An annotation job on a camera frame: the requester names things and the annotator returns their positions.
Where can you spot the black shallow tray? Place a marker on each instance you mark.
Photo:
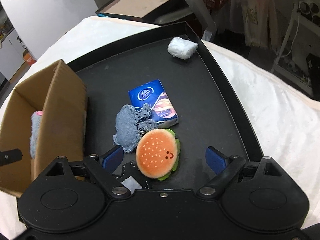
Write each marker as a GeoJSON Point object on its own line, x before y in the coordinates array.
{"type": "Point", "coordinates": [210, 113]}

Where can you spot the grey metal desk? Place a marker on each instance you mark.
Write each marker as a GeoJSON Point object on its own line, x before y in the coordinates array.
{"type": "Point", "coordinates": [199, 8]}

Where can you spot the white crumpled plastic wad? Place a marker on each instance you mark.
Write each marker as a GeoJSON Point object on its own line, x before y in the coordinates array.
{"type": "Point", "coordinates": [181, 48]}

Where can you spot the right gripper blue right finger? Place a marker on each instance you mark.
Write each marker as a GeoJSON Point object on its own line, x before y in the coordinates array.
{"type": "Point", "coordinates": [216, 160]}

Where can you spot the orange cardboard box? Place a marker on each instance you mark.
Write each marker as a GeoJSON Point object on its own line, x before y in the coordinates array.
{"type": "Point", "coordinates": [28, 58]}

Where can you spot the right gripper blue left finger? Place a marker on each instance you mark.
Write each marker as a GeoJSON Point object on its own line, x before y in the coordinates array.
{"type": "Point", "coordinates": [112, 159]}

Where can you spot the brown framed board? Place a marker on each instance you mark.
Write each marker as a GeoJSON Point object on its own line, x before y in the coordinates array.
{"type": "Point", "coordinates": [149, 11]}

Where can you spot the white tote bag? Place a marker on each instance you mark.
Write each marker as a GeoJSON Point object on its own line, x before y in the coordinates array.
{"type": "Point", "coordinates": [260, 24]}

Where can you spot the orange burger plush toy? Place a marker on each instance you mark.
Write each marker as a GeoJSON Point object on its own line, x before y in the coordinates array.
{"type": "Point", "coordinates": [157, 153]}

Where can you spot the white cabinet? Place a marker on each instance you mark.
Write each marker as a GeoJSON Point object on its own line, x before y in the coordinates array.
{"type": "Point", "coordinates": [11, 54]}

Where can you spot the black dotted fabric pouch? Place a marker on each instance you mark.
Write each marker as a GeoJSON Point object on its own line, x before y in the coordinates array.
{"type": "Point", "coordinates": [132, 178]}

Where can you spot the grey pink plush mouse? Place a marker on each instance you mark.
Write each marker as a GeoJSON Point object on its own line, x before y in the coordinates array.
{"type": "Point", "coordinates": [35, 127]}

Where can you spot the brown cardboard box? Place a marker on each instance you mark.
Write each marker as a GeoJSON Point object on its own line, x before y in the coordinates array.
{"type": "Point", "coordinates": [61, 95]}

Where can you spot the blue denim fabric piece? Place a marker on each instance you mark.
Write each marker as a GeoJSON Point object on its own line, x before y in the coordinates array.
{"type": "Point", "coordinates": [131, 124]}

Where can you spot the blue tissue packet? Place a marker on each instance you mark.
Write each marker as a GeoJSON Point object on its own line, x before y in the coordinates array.
{"type": "Point", "coordinates": [154, 95]}

